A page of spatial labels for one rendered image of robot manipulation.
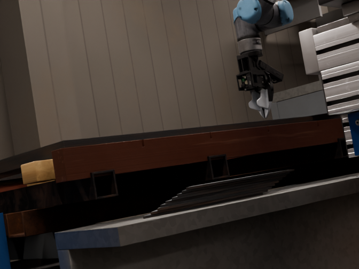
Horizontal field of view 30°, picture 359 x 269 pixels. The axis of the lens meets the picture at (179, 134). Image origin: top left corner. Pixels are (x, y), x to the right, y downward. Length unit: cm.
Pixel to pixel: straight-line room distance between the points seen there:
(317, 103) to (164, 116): 233
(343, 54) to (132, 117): 355
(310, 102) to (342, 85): 153
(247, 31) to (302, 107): 82
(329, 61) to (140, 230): 54
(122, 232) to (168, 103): 406
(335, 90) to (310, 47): 11
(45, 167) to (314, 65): 57
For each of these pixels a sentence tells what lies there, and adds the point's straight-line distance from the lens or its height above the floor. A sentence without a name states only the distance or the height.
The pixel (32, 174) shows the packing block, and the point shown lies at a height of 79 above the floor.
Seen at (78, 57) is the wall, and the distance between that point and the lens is 462.
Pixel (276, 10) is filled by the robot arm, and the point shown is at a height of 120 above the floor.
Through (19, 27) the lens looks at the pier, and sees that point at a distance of 410.
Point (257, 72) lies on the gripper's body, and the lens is 213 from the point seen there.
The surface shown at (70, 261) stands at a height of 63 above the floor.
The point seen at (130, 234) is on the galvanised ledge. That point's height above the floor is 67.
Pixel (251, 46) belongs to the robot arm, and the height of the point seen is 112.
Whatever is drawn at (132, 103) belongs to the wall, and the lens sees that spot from 482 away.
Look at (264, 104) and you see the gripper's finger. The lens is 215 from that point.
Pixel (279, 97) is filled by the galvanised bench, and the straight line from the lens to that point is 298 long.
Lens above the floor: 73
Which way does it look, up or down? 4 degrees up
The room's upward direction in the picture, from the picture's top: 9 degrees counter-clockwise
